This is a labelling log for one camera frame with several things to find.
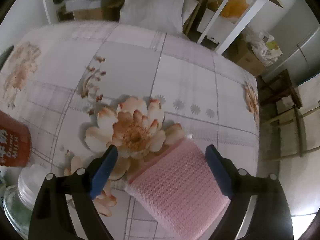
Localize wooden chair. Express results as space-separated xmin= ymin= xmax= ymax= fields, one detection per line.
xmin=260 ymin=69 xmax=319 ymax=162

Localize white plastic bag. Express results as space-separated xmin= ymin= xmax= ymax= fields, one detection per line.
xmin=245 ymin=30 xmax=283 ymax=67

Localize green clear plastic bottle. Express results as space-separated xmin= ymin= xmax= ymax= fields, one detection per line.
xmin=3 ymin=164 xmax=51 ymax=239

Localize white shelf table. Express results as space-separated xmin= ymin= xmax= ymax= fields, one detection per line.
xmin=39 ymin=0 xmax=284 ymax=55

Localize cardboard box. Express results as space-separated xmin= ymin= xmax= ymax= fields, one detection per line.
xmin=232 ymin=47 xmax=266 ymax=77

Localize red drink can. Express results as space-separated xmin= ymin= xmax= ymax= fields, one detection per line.
xmin=0 ymin=111 xmax=31 ymax=167

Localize orange plastic bag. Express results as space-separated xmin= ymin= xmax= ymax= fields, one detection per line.
xmin=207 ymin=0 xmax=249 ymax=18

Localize floral tablecloth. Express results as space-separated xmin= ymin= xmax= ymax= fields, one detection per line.
xmin=1 ymin=22 xmax=259 ymax=239

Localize grey refrigerator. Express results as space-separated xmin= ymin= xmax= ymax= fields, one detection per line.
xmin=261 ymin=0 xmax=319 ymax=84

